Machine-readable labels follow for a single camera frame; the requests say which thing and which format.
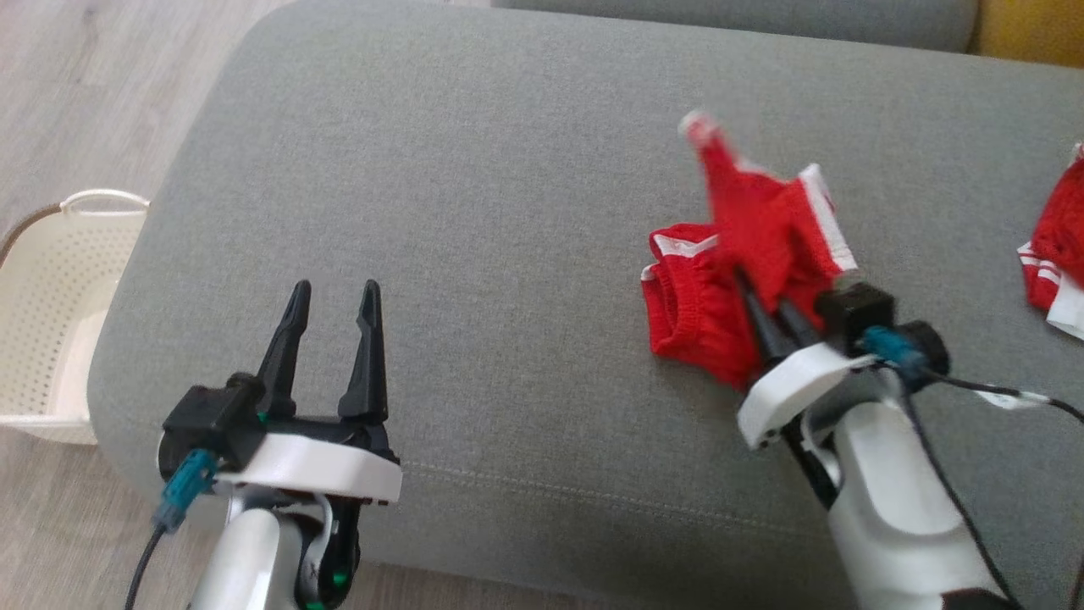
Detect red shorts white stripes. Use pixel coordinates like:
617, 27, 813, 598
640, 109, 866, 391

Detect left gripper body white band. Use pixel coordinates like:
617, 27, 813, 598
214, 413, 404, 507

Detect red Bulls 23 jersey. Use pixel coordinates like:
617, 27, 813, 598
1017, 142, 1084, 341

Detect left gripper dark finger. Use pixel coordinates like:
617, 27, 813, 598
338, 279, 390, 424
256, 279, 312, 419

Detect grey sofa back cushion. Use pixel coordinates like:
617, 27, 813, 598
491, 0, 980, 54

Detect white perforated laundry basket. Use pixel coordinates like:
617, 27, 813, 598
0, 189, 152, 446

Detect yellow cushion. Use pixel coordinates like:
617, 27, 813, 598
969, 0, 1084, 69

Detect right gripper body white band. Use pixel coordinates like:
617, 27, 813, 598
736, 341, 880, 451

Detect grey sofa seat cushion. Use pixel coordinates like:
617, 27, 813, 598
87, 0, 1084, 610

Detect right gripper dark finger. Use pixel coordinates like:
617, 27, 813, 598
776, 297, 824, 352
733, 266, 790, 368

